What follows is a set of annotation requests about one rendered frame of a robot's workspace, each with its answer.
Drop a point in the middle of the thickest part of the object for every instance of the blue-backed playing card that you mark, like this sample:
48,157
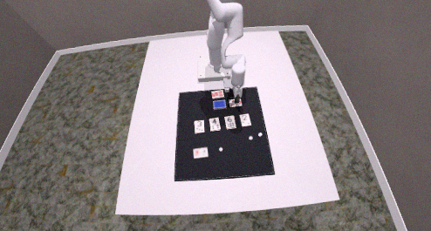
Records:
219,104

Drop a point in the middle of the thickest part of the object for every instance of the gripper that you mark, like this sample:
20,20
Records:
237,93

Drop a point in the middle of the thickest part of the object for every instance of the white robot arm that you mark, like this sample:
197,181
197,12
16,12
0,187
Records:
232,13

